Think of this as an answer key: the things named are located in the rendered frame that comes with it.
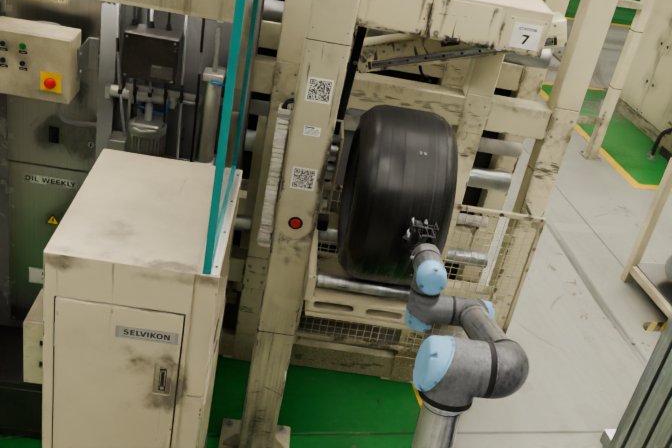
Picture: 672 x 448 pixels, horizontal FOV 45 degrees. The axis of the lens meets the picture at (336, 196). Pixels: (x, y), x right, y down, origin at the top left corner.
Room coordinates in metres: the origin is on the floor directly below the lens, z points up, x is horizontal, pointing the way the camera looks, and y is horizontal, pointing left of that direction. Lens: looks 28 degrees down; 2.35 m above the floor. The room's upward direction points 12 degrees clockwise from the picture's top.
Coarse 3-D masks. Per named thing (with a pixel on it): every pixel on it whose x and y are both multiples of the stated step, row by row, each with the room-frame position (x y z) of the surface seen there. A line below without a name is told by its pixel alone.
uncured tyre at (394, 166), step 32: (384, 128) 2.21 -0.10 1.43; (416, 128) 2.23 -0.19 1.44; (448, 128) 2.29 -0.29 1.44; (352, 160) 2.49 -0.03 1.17; (384, 160) 2.11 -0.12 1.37; (416, 160) 2.13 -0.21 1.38; (448, 160) 2.16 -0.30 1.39; (352, 192) 2.50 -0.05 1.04; (384, 192) 2.05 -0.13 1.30; (416, 192) 2.07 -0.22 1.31; (448, 192) 2.10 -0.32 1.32; (352, 224) 2.06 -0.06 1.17; (384, 224) 2.03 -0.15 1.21; (448, 224) 2.08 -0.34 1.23; (352, 256) 2.06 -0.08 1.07; (384, 256) 2.03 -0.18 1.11
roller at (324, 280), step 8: (320, 280) 2.13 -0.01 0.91; (328, 280) 2.13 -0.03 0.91; (336, 280) 2.14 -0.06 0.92; (344, 280) 2.14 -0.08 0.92; (352, 280) 2.15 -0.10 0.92; (360, 280) 2.16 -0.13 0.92; (368, 280) 2.17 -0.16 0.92; (336, 288) 2.13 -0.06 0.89; (344, 288) 2.13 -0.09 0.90; (352, 288) 2.14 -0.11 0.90; (360, 288) 2.14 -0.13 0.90; (368, 288) 2.14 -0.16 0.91; (376, 288) 2.15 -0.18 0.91; (384, 288) 2.15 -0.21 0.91; (392, 288) 2.16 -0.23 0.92; (400, 288) 2.16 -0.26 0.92; (408, 288) 2.17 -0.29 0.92; (384, 296) 2.16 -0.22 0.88; (392, 296) 2.15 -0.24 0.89; (400, 296) 2.15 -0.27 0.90; (408, 296) 2.15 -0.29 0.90
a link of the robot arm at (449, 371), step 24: (432, 336) 1.37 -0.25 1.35; (432, 360) 1.30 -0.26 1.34; (456, 360) 1.31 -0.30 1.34; (480, 360) 1.32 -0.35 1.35; (432, 384) 1.28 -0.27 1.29; (456, 384) 1.29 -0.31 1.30; (480, 384) 1.29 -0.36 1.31; (432, 408) 1.29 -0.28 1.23; (456, 408) 1.28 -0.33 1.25; (432, 432) 1.28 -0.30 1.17; (456, 432) 1.31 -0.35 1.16
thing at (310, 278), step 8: (312, 248) 2.25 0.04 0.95; (312, 256) 2.20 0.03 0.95; (312, 264) 2.15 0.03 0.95; (312, 272) 2.11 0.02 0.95; (304, 280) 2.19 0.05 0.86; (312, 280) 2.09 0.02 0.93; (304, 288) 2.12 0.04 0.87; (312, 288) 2.09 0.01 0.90; (304, 296) 2.09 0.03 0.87; (312, 296) 2.09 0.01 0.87
